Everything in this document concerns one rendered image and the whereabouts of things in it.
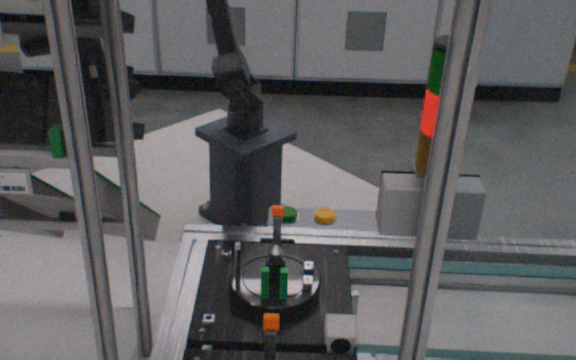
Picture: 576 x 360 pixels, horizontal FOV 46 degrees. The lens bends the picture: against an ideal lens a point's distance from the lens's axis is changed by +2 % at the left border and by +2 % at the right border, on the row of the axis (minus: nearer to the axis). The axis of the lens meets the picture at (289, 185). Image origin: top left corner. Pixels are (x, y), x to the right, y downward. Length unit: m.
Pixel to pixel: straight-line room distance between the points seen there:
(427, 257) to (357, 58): 3.27
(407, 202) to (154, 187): 0.83
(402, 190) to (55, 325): 0.65
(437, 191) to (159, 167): 0.95
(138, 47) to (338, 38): 1.16
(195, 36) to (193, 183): 2.54
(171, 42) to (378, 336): 3.17
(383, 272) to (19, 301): 0.63
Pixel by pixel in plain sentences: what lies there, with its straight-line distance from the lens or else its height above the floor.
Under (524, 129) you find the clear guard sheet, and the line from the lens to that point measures 0.79.
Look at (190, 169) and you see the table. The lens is 1.60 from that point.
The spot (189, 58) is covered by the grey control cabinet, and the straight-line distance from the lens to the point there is 4.09.
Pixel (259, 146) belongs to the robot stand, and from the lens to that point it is 1.27.
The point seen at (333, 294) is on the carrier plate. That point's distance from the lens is 1.06.
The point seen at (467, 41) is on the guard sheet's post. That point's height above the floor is 1.43.
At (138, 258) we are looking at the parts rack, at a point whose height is 1.06.
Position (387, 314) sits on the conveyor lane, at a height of 0.92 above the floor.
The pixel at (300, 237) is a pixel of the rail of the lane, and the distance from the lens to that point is 1.20.
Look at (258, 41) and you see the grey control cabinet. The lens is 4.01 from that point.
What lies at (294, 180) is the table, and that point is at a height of 0.86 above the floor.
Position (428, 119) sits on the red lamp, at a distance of 0.78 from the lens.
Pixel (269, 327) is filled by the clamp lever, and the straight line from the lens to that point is 0.87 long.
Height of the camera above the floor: 1.65
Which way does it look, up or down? 31 degrees down
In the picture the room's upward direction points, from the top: 2 degrees clockwise
